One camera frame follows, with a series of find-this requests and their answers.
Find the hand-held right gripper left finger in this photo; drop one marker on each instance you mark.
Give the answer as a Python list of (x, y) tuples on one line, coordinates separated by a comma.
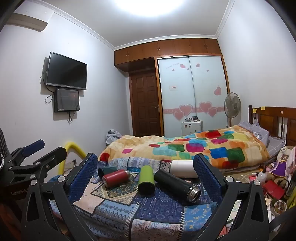
[(83, 177)]

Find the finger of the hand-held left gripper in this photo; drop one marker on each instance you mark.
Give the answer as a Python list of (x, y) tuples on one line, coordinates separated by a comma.
[(33, 147), (54, 154)]

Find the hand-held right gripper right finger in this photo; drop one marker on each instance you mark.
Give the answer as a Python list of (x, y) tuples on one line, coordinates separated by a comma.
[(206, 178)]

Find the dark green cup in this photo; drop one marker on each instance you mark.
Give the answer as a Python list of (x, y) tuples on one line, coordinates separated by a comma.
[(105, 171)]

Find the white thermos cup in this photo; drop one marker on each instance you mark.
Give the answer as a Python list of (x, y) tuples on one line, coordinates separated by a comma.
[(182, 169)]

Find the black thermos cup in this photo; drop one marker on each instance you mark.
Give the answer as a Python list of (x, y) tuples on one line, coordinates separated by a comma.
[(175, 182)]

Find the light green cup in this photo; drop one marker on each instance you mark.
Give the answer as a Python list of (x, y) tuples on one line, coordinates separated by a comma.
[(147, 178)]

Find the white power strip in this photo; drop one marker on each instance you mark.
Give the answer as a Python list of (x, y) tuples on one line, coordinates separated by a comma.
[(71, 163)]

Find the yellow foam tube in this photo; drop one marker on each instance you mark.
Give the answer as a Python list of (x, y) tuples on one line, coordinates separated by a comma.
[(74, 149)]

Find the dark ribbed cloth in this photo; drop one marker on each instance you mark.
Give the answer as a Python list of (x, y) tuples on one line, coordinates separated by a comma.
[(2, 144)]

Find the red thermos flask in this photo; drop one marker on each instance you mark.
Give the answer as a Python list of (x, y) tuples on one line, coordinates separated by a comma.
[(115, 178)]

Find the colourful checked blanket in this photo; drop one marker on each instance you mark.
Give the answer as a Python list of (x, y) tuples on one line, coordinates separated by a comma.
[(185, 144)]

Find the grey clothes pile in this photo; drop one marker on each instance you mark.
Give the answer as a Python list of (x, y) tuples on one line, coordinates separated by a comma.
[(113, 136)]

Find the small white cabinet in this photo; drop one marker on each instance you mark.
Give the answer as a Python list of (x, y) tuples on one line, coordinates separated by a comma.
[(192, 128)]

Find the white plastic bottle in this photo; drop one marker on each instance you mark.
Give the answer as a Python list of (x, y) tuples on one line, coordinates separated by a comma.
[(261, 178)]

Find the red box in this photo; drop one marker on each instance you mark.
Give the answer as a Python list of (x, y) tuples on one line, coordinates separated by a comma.
[(274, 188)]

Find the grey pillow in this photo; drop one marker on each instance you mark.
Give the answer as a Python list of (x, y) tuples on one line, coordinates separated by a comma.
[(259, 133)]

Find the blue patterned blanket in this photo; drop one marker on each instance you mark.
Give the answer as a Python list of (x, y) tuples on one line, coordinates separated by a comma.
[(148, 215)]

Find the purple dressed doll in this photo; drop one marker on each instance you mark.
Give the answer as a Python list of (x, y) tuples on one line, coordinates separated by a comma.
[(282, 163)]

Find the round open tin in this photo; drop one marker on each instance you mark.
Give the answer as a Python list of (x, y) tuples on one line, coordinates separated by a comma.
[(279, 205)]

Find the standing fan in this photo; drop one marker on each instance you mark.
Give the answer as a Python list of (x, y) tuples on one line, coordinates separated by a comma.
[(232, 103)]

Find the wooden bed headboard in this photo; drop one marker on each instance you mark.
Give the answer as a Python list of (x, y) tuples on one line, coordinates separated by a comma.
[(270, 118)]

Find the frosted wardrobe sliding door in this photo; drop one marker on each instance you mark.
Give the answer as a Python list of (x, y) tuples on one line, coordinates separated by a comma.
[(208, 81), (175, 92)]

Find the brown wooden door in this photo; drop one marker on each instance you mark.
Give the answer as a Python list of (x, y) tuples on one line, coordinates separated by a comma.
[(144, 104)]

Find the wooden overhead cabinet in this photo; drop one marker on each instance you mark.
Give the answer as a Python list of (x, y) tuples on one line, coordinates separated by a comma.
[(161, 48)]

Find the ceiling light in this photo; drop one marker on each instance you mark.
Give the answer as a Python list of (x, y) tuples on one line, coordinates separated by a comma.
[(155, 5)]

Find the small black wall monitor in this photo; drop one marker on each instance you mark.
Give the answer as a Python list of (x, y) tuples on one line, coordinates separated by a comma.
[(67, 100)]

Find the wall-mounted television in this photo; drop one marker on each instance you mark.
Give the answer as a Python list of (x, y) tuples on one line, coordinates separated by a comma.
[(66, 70)]

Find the wall air conditioner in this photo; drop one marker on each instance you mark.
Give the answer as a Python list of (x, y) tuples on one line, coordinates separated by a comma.
[(26, 22)]

